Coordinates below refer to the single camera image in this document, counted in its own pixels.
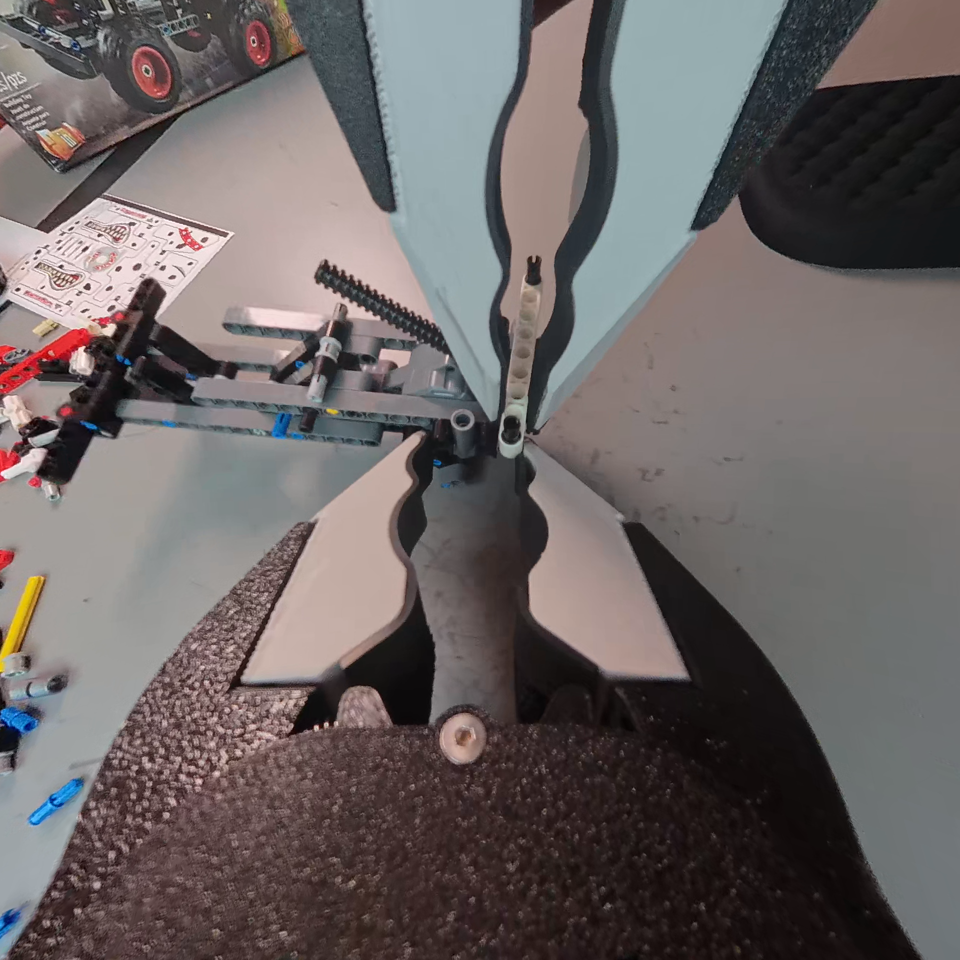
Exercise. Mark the white perforated toy beam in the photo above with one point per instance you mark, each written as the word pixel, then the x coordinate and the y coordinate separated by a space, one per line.
pixel 525 337

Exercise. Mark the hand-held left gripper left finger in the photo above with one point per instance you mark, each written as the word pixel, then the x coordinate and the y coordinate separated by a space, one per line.
pixel 337 592

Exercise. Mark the toy truck set box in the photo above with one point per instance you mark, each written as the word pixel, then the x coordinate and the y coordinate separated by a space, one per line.
pixel 112 75

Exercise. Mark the blue toy pin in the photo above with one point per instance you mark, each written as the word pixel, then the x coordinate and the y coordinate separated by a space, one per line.
pixel 56 801

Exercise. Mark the grey toy chassis assembly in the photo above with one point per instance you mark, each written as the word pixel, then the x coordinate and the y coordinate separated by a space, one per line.
pixel 262 405

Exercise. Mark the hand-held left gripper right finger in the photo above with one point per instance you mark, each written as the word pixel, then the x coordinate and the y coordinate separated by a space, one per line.
pixel 600 592

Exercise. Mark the small white connector piece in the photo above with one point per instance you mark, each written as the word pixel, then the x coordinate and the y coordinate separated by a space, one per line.
pixel 534 265

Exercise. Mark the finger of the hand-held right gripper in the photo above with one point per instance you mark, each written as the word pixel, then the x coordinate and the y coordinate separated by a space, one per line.
pixel 442 150
pixel 660 150

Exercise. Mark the black toy pin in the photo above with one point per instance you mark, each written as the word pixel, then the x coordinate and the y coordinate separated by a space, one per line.
pixel 510 430

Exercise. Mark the white sticker sheet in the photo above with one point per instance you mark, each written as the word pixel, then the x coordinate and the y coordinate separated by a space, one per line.
pixel 127 255

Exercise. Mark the pile of red white parts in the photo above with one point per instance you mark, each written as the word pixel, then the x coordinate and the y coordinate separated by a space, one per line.
pixel 30 420

